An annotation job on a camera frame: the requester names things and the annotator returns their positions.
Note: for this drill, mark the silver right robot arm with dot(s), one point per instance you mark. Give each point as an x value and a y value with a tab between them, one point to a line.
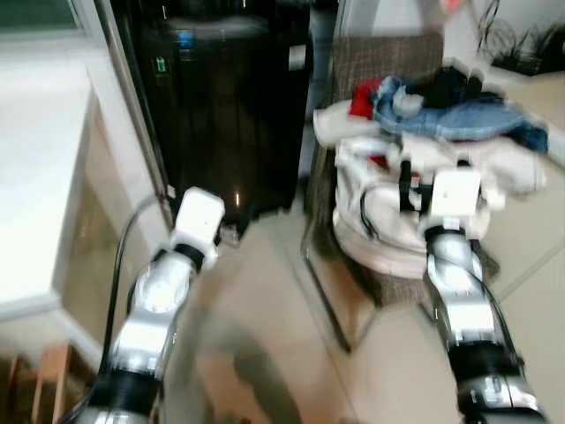
468	309

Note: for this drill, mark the black washing machine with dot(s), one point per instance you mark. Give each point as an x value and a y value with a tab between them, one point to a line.
221	106

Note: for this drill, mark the blue denim jeans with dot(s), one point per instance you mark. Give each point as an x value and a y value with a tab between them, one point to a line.
459	119

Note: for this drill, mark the black garment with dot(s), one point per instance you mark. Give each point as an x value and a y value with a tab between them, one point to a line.
450	87

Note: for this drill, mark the red garment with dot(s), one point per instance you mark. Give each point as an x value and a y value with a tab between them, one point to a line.
362	99

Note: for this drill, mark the brown woven chair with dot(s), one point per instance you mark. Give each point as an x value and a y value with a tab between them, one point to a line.
353	62

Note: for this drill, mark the small red object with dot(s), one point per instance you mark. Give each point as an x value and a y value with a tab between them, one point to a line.
451	4

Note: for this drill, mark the white stone ledge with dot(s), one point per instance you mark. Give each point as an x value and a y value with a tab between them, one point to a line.
40	159

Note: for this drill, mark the wooden stool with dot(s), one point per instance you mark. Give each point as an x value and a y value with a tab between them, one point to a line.
44	389

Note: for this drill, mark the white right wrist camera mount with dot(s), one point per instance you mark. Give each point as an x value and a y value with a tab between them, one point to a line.
455	198

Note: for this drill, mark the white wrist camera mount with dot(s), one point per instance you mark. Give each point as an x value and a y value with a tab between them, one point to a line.
199	216
455	198

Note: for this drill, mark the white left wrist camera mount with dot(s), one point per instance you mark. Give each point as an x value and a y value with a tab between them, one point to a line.
199	216

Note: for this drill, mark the silver door frame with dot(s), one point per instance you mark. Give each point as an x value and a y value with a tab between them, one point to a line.
119	97

